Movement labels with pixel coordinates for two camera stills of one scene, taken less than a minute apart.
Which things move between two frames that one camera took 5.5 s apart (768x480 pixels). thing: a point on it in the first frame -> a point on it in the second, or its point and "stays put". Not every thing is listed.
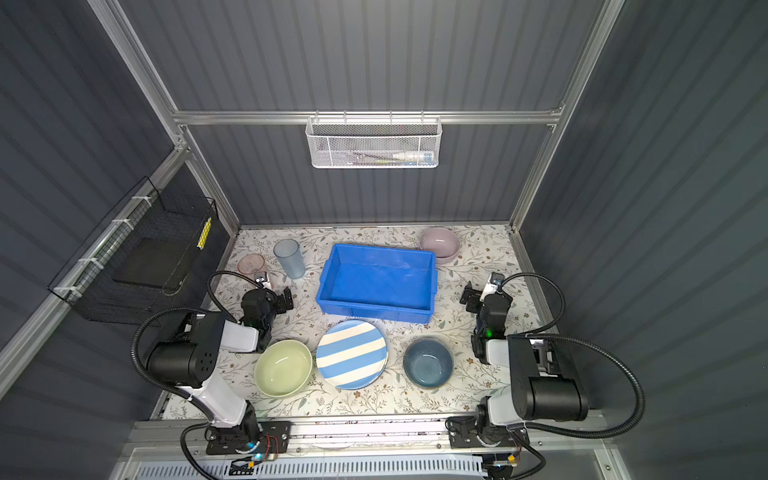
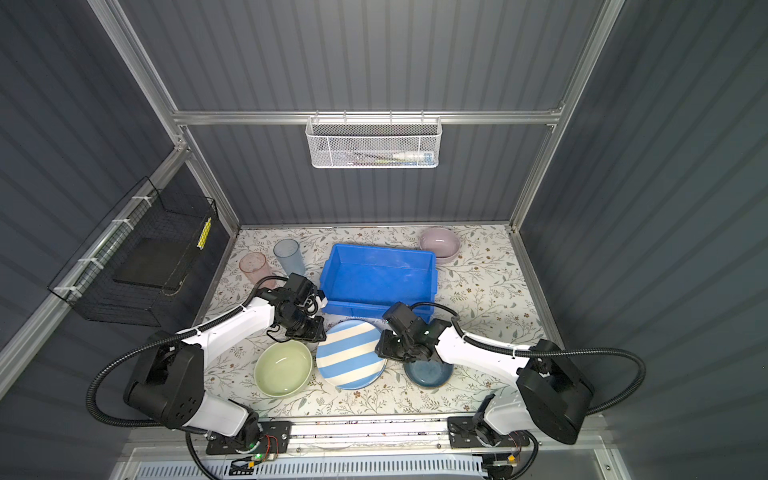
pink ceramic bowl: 442,241 stays put
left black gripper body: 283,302 -> 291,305
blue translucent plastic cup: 288,251 stays put
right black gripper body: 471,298 -> 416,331
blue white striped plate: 351,354 stays put
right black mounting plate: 463,433 stays put
